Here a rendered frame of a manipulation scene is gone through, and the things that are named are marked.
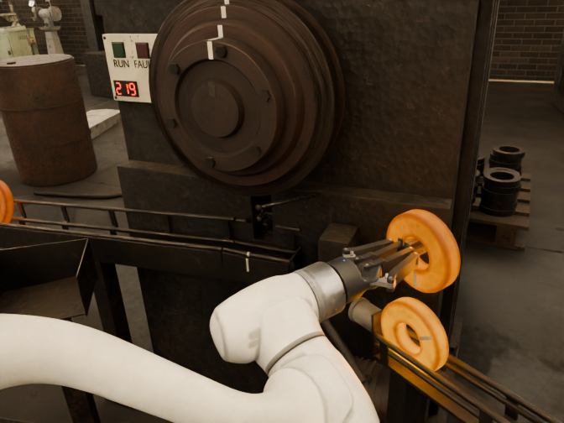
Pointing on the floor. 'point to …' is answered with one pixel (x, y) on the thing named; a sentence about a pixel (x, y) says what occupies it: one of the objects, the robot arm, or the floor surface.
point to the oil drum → (46, 119)
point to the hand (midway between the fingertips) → (420, 243)
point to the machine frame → (341, 186)
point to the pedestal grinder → (49, 25)
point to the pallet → (501, 198)
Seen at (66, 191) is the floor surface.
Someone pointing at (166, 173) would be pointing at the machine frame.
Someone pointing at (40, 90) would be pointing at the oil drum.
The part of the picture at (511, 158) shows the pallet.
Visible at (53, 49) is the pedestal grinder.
